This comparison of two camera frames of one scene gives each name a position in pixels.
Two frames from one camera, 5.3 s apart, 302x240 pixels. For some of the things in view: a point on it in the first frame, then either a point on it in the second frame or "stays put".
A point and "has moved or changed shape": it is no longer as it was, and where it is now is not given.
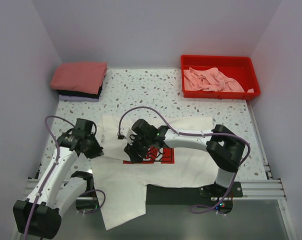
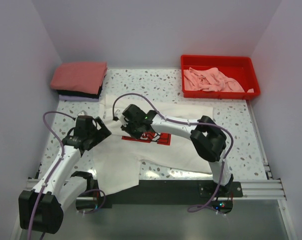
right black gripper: [132, 152] -> [136, 136]
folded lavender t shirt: [62, 97] stays put
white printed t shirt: [121, 187] has moved or changed shape
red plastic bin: [240, 69] stays put
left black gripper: [97, 151] -> [102, 133]
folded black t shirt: [81, 94] stays put
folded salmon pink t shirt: [87, 77] stays put
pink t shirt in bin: [209, 79] stays put
